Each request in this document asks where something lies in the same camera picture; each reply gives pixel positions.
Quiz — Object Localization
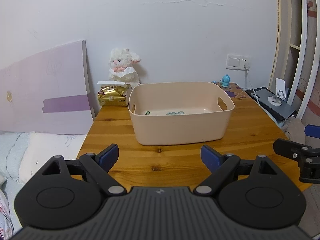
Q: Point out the white pillow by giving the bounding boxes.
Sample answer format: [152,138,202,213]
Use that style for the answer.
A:
[18,131,88,184]

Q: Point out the floral patterned mat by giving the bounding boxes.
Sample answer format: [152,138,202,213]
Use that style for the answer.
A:
[216,82,248,101]

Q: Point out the blue toy figure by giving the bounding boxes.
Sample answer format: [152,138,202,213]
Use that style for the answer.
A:
[220,74,231,88]

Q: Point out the white phone stand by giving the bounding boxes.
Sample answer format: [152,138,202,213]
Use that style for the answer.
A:
[268,78,288,106]

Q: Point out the beige plastic storage bin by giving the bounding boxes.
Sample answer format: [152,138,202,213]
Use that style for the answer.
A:
[128,81,235,146]

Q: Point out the purple bed headboard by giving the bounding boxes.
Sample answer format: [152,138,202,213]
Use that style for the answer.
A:
[0,40,97,135]

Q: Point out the grey beige clothing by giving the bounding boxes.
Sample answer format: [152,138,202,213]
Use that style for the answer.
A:
[282,117,307,143]

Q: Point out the grey laptop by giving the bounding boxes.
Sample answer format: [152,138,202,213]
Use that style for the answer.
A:
[245,87,298,121]

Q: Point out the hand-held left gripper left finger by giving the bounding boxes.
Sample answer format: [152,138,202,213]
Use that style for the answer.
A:
[41,144,127,197]

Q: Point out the pale blue bedding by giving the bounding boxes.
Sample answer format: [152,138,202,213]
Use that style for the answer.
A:
[0,132,31,183]

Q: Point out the gold foil packet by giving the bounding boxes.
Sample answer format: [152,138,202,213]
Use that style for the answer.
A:
[97,85,132,107]

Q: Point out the floral fabric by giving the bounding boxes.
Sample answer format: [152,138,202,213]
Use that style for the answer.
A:
[0,188,14,240]

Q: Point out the white shelf unit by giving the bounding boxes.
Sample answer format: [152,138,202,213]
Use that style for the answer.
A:
[268,0,320,126]

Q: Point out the white cable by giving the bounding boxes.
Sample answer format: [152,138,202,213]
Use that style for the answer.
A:
[247,70,261,103]

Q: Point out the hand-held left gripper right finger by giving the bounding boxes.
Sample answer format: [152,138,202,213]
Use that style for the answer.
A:
[194,144,278,196]

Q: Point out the white paper sheet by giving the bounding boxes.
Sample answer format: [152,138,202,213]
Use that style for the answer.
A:
[97,80,128,88]

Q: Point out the white wall socket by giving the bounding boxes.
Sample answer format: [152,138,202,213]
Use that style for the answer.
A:
[239,56,251,71]

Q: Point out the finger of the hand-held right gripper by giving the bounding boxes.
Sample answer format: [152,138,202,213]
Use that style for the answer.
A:
[304,124,320,138]
[273,138,320,183]

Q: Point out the white plush lamb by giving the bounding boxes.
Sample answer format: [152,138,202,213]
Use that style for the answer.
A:
[108,47,142,88]

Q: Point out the white wall switch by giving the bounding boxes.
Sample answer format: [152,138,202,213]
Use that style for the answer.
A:
[226,53,241,69]

